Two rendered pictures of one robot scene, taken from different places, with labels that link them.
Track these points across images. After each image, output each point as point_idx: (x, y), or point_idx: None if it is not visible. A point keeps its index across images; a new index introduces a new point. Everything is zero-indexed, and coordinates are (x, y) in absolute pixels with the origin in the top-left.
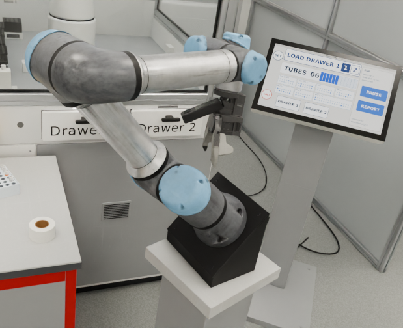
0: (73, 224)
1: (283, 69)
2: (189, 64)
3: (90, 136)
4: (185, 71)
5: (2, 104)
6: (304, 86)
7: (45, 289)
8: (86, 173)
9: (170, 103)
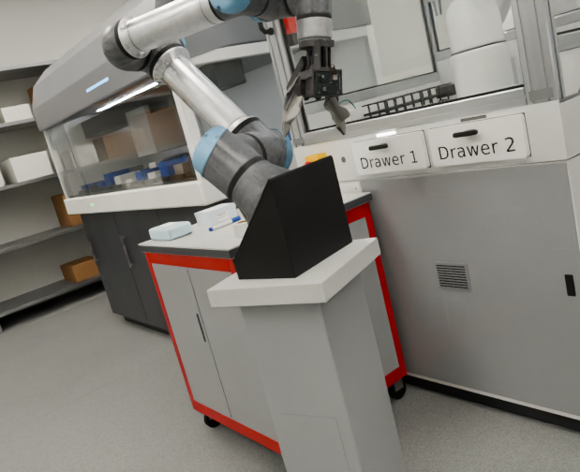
0: (412, 287)
1: None
2: (161, 9)
3: (394, 168)
4: (156, 18)
5: (327, 140)
6: None
7: (223, 278)
8: (408, 217)
9: (473, 112)
